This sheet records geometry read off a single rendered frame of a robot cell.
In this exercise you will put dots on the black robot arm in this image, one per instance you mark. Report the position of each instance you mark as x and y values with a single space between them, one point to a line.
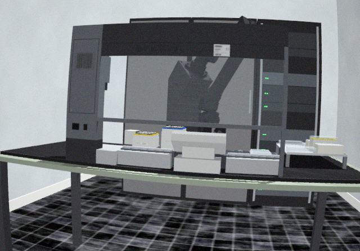
243 20

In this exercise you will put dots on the white ready panel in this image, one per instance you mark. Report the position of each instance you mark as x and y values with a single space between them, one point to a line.
128 137

